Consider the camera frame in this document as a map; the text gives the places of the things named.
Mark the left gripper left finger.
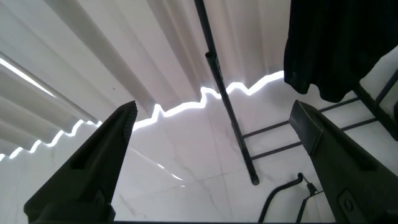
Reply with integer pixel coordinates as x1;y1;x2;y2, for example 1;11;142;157
23;100;139;224

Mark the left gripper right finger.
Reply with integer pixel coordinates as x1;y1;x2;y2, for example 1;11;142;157
289;99;398;224

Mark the black clothes rack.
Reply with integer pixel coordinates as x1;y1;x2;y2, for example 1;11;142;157
194;0;398;187

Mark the white curtain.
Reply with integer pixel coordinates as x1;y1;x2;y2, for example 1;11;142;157
0;0;293;161

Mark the black short-sleeved shirt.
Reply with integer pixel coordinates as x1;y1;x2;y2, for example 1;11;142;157
283;0;398;104

